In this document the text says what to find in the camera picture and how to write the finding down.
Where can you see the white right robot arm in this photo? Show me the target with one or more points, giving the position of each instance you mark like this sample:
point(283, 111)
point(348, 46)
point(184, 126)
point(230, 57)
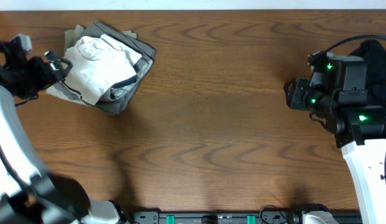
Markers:
point(359, 129)

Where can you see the folded grey garment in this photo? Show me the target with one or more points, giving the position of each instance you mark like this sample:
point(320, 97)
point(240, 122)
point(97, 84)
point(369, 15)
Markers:
point(115, 100)

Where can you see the folded beige garment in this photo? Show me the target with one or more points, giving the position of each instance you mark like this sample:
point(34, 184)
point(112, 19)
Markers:
point(58, 89)

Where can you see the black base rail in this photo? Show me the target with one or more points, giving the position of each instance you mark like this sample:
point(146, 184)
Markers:
point(270, 214)

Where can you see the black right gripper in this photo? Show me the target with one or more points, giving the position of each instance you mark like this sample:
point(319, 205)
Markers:
point(294, 97)

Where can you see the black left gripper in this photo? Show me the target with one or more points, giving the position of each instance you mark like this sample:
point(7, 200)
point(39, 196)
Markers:
point(46, 80)

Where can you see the black crumpled garment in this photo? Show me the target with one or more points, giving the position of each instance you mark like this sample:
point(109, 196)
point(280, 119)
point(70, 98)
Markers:
point(374, 55)

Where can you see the white t-shirt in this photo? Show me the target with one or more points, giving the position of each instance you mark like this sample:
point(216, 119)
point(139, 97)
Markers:
point(98, 64)

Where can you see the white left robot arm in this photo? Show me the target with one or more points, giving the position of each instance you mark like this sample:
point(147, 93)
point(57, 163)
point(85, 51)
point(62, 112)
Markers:
point(29, 191)

